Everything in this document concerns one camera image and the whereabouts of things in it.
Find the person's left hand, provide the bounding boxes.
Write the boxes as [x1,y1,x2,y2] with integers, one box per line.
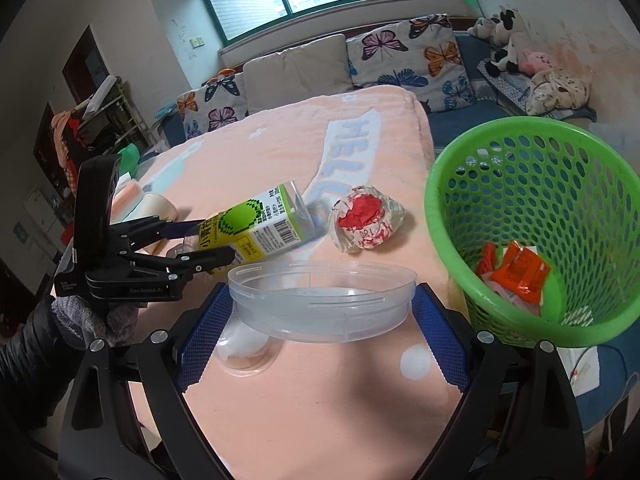
[50,295,138,348]

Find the white paper sheet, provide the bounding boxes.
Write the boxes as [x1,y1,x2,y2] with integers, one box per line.
[557,345,601,396]

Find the hanging orange and red clothes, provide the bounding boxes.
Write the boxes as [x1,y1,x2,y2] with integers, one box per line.
[50,110,83,171]

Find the blue sofa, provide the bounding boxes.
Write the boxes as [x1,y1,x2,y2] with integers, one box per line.
[160,15,598,151]

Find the green plastic mesh basket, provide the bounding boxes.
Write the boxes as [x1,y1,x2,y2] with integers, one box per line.
[424,116,640,348]

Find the large clear plastic container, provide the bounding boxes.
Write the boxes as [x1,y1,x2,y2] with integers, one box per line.
[227,258,418,343]

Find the person's left forearm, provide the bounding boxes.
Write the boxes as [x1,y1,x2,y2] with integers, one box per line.
[0,300,81,411]

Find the pink plush toy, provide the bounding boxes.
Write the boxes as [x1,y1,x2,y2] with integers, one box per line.
[520,49,558,75]

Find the small butterfly print cushion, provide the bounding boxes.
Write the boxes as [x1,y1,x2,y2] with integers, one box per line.
[176,71,249,141]

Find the cream patterned cloth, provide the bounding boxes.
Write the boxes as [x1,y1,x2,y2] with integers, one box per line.
[525,67,591,117]

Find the black and white cow plush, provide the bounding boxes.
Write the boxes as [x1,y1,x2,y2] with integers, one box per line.
[484,5,531,78]

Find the dark wooden door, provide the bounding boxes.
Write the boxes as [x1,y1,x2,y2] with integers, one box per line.
[62,25,108,106]

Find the beige cushion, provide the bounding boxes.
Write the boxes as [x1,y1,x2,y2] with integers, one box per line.
[242,34,351,116]

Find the metal drying rack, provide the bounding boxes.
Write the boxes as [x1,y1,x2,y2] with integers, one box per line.
[75,75,143,156]

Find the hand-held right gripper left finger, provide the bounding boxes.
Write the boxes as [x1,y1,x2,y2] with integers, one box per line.
[57,282,236,480]

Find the crumpled red and white wrapper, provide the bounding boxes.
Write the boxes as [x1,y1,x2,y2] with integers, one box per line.
[327,185,407,253]

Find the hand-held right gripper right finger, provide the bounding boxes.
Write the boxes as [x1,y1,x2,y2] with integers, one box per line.
[409,282,586,480]

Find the orange snack wrapper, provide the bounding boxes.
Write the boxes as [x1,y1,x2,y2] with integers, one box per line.
[475,240,553,306]

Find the large butterfly print cushion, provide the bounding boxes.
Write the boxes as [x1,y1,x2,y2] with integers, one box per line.
[346,12,477,113]

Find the small clear round lid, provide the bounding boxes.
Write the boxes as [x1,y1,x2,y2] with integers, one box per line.
[216,320,282,376]

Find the silver and green drink carton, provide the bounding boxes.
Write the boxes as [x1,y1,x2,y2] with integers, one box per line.
[197,180,315,268]

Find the orange tissue pack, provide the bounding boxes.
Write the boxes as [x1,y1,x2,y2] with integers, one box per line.
[112,180,146,223]

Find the grey plush toy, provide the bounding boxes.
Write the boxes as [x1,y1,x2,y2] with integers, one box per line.
[467,14,501,38]

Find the white paper cup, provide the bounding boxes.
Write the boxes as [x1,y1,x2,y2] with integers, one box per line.
[137,193,179,226]

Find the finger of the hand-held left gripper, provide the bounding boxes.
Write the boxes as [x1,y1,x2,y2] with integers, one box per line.
[127,246,237,281]
[112,214,208,253]

